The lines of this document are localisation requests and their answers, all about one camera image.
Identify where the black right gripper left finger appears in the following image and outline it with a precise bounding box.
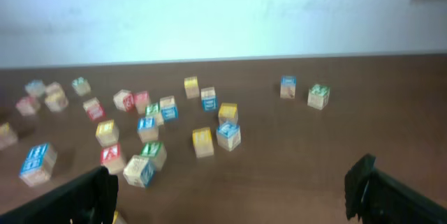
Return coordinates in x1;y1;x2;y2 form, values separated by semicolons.
1;167;119;224

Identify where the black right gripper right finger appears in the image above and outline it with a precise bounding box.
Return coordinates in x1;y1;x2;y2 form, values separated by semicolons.
344;154;446;224

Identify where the yellow S block front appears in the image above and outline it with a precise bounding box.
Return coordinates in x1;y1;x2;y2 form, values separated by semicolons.
112;211;127;224

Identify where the red A block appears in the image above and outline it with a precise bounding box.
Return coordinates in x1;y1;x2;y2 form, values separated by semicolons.
101;143;126;174

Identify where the plain wooden picture block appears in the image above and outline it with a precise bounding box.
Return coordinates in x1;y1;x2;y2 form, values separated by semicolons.
123;155;156;188

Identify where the blue H block lower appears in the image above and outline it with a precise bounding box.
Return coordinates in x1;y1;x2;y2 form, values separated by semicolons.
20;158;54;187

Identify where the blue h block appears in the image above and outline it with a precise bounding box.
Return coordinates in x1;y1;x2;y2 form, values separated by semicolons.
26;142;57;166
20;158;54;187

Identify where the blue H block upper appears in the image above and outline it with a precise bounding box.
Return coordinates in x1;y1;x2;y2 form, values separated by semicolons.
26;142;57;166

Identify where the yellow C block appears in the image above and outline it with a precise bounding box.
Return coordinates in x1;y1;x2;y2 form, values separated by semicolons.
96;119;119;147

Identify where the green V block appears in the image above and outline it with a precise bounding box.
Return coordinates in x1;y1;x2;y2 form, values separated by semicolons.
140;142;167;171

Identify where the blue P block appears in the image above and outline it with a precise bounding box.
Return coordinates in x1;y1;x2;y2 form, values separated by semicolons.
137;117;159;142

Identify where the red I side block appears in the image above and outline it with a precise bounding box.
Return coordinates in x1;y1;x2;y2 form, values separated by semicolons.
82;98;105;121

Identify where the yellow G block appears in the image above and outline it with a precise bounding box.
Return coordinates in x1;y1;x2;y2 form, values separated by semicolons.
45;91;68;112

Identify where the red E side block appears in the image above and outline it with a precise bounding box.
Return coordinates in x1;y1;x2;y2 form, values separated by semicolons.
113;89;135;112

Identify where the yellow O block middle left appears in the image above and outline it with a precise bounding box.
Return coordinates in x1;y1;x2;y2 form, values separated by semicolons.
0;123;18;150

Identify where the green Z block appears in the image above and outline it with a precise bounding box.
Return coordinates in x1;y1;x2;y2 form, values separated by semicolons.
145;103;164;126

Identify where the red Q block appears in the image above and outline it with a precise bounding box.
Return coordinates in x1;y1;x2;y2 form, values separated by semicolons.
133;91;151;114

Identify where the red Y block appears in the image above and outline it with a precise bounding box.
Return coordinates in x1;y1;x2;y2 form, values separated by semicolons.
15;96;41;116

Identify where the green L block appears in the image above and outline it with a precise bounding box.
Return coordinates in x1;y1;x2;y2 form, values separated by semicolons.
72;77;91;96

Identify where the green J block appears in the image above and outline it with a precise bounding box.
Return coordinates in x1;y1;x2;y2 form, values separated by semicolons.
307;84;330;110

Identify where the blue L side block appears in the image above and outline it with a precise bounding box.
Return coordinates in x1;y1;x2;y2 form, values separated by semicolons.
160;96;178;121

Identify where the plain wooden block upper left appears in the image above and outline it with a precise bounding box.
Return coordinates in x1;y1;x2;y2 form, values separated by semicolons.
45;82;64;96

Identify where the blue S block far left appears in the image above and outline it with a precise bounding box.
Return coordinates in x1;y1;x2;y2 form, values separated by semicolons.
24;80;46;98

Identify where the yellow E block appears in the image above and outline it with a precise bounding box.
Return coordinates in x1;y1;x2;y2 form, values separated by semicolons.
192;127;214;158

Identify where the blue X block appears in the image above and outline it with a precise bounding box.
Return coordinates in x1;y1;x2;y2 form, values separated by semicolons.
280;75;296;99

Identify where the yellow top far block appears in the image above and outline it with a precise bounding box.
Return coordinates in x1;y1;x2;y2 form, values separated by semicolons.
184;76;200;99

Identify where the blue T block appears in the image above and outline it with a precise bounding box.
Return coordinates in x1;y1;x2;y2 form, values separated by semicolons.
217;121;241;151

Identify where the blue D side block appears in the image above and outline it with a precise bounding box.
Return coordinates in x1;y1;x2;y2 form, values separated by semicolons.
200;87;218;112

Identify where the yellow block with brown picture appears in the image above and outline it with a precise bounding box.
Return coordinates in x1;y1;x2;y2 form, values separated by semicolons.
218;103;238;124

